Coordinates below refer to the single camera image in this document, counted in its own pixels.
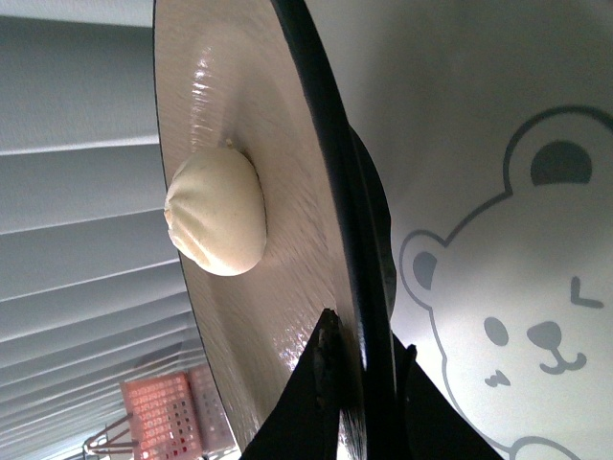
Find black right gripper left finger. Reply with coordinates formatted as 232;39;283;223
241;309;344;460

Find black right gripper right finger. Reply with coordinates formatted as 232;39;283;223
393;337;501;460

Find white steamed bun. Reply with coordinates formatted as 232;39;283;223
164;143;267;277

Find beige plate with black rim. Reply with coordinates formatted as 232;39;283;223
153;1;396;459

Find cream bear print tray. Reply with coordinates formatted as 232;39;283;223
308;1;612;459

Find pink perforated crate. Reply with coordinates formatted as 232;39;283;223
121;364;237;459

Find grey pleated curtain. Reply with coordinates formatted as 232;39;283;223
1;15;206;459

